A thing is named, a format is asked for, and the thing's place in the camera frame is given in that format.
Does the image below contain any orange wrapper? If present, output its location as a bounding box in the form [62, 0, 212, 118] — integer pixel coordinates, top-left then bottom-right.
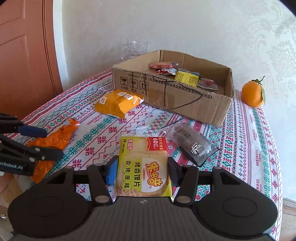
[27, 118, 80, 183]

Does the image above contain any yellow toast slices packet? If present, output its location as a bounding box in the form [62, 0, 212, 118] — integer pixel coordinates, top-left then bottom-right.
[113, 137, 172, 197]

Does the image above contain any black red beef jerky packet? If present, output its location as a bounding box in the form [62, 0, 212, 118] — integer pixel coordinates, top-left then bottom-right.
[197, 78, 219, 91]

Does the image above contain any yellow snack packet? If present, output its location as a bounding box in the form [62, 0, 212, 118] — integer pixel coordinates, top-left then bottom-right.
[175, 68, 200, 87]

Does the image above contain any clear packet dark brown cake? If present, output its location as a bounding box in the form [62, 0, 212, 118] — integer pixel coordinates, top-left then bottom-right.
[162, 118, 219, 167]

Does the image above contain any brown wooden door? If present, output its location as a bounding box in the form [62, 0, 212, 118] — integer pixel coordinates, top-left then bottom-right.
[0, 0, 63, 119]

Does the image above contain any embroidered patterned tablecloth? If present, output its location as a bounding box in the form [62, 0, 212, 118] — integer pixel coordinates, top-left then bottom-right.
[4, 68, 284, 240]

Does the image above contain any yellow orange bread packet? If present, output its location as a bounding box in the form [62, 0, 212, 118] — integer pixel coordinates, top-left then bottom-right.
[95, 89, 144, 119]

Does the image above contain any brown cardboard box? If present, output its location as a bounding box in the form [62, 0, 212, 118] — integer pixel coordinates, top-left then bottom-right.
[112, 50, 234, 126]

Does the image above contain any red silver small packet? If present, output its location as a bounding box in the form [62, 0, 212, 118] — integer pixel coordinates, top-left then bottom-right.
[156, 68, 178, 76]

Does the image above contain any orange with green leaf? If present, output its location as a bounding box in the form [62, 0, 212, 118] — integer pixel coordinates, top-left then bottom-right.
[241, 76, 266, 108]

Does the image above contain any red snack packet in box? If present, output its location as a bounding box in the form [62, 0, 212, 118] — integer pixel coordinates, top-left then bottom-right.
[148, 61, 179, 70]

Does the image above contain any clear glass cup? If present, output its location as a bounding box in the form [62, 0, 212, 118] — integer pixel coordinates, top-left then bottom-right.
[120, 41, 148, 61]

